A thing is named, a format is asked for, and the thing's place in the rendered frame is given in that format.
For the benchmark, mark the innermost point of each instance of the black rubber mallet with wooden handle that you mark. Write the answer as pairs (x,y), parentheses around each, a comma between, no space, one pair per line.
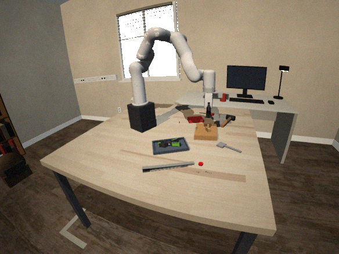
(228,118)

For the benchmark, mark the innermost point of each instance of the red rectangular tray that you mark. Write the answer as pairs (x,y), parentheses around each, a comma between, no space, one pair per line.
(195,119)

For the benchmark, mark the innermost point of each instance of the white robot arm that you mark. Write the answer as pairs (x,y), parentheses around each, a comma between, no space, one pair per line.
(145,52)

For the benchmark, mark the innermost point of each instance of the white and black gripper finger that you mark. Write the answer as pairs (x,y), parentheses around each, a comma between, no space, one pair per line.
(208,113)

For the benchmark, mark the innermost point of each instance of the tan wooden board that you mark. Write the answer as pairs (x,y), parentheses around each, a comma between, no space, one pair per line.
(201,133)

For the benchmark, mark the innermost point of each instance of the grey flat bar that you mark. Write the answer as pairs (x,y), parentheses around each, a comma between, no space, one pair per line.
(161,167)

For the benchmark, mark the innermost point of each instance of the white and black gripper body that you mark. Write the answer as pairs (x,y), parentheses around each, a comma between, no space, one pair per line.
(208,98)

